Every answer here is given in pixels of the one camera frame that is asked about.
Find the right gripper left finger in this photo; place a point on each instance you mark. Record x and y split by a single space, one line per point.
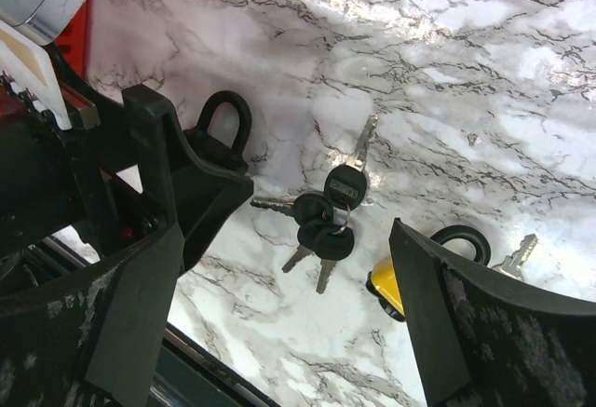
92 337

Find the small yellow padlock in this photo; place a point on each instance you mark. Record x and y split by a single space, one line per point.
408 271

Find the red plastic basket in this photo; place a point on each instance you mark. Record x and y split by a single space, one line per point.
77 48

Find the black padlock with keys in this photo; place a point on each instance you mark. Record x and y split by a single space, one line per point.
222 131

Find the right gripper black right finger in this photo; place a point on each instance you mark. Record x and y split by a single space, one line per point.
490 340

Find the silver key bunch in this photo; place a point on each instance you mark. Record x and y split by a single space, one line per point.
513 263

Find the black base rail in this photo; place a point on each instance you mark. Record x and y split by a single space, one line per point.
188 375

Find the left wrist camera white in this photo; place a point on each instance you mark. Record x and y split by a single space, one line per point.
26 27

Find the black-headed key bunch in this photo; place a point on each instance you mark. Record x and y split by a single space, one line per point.
323 217

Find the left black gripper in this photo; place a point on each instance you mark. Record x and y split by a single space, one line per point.
121 173

